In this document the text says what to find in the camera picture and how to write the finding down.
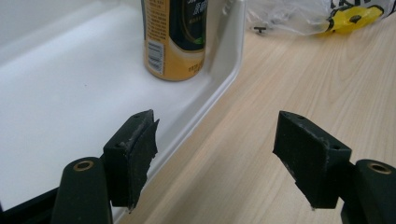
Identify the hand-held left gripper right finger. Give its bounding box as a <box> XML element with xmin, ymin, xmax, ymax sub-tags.
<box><xmin>272</xmin><ymin>110</ymin><xmax>353</xmax><ymax>210</ymax></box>

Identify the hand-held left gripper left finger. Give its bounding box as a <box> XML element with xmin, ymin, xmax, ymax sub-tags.
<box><xmin>102</xmin><ymin>108</ymin><xmax>161</xmax><ymax>213</ymax></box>

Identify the white plastic tray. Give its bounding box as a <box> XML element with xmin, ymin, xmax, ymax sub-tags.
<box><xmin>0</xmin><ymin>0</ymin><xmax>248</xmax><ymax>224</ymax></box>

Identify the orange drink bottle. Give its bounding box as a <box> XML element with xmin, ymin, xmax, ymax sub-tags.
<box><xmin>140</xmin><ymin>0</ymin><xmax>209</xmax><ymax>83</ymax></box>

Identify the clear printed plastic bag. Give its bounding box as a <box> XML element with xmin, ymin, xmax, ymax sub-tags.
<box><xmin>246</xmin><ymin>0</ymin><xmax>396</xmax><ymax>36</ymax></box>

